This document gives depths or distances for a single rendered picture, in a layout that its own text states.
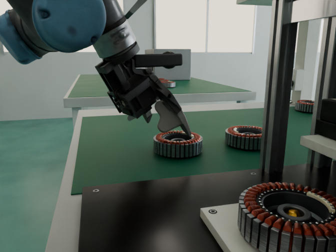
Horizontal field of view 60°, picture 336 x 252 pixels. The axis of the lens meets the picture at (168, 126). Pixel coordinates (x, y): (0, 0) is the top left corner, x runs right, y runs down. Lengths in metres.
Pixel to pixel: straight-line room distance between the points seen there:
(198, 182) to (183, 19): 4.56
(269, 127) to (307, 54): 0.91
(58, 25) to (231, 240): 0.28
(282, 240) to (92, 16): 0.29
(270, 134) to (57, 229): 0.35
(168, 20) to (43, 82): 2.15
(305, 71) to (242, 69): 4.00
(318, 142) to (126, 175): 0.34
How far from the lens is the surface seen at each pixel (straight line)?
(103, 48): 0.52
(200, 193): 0.44
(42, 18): 0.33
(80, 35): 0.34
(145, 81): 0.55
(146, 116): 0.68
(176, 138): 0.68
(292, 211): 0.34
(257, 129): 0.77
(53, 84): 4.77
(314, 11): 0.46
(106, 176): 0.55
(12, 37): 0.47
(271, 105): 0.51
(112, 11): 0.52
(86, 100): 1.58
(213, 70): 5.12
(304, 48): 1.39
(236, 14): 5.31
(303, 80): 1.38
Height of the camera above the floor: 0.97
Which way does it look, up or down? 14 degrees down
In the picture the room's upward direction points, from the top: straight up
